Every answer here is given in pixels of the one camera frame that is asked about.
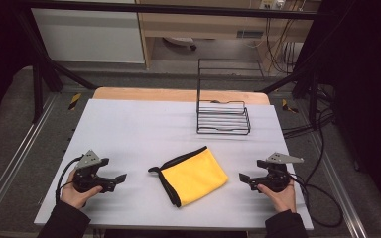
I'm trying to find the black wire rack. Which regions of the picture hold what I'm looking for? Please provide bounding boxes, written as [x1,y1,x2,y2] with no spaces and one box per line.
[195,58,265,136]

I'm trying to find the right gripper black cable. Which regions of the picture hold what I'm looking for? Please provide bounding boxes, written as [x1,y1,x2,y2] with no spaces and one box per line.
[287,172,344,229]

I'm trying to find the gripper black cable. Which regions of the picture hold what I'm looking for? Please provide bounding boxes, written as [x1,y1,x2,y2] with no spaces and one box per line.
[287,172,344,229]
[55,155,84,205]

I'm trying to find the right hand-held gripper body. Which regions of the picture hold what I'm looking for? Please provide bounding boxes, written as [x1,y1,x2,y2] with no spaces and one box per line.
[257,152,305,193]

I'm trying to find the person's right hand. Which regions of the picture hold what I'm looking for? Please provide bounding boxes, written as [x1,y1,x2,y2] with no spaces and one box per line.
[257,179,298,214]

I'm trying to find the white cabinet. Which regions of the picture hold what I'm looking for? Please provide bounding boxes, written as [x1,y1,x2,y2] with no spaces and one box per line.
[31,7,146,64]

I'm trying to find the black metal frame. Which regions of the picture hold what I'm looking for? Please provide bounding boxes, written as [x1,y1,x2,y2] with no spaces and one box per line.
[11,0,331,130]

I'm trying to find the white table mat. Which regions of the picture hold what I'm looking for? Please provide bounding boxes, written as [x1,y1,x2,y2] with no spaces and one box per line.
[34,98,315,232]

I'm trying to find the hanging black cables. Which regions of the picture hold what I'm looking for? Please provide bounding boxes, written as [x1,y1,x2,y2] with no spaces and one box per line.
[265,17,305,76]

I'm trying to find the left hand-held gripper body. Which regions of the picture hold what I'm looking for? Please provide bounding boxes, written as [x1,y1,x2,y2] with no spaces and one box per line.
[71,149,110,194]

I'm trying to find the black floor cables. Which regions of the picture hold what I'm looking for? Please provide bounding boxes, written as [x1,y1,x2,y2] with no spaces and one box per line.
[281,83,335,140]

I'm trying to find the wooden desk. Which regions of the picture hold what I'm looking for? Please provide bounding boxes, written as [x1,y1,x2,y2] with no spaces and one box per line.
[134,0,322,69]

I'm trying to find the white power strip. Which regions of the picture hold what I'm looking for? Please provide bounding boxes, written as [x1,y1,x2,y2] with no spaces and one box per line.
[259,0,286,11]

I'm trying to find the person's left hand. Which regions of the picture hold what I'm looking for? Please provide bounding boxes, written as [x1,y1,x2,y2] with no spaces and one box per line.
[60,170,103,210]

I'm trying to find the yellow cloth with black trim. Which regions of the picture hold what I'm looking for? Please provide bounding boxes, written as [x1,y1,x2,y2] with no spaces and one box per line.
[147,145,229,208]

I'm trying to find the yellow black floor tape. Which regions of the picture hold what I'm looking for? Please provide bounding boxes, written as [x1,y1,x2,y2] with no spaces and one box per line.
[67,92,82,111]
[281,98,300,114]

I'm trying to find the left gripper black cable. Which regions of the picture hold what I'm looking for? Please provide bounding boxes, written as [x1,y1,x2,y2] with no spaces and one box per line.
[55,155,84,205]

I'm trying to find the aluminium floor rail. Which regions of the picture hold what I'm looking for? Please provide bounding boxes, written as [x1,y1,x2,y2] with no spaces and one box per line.
[306,130,369,238]
[0,93,60,227]

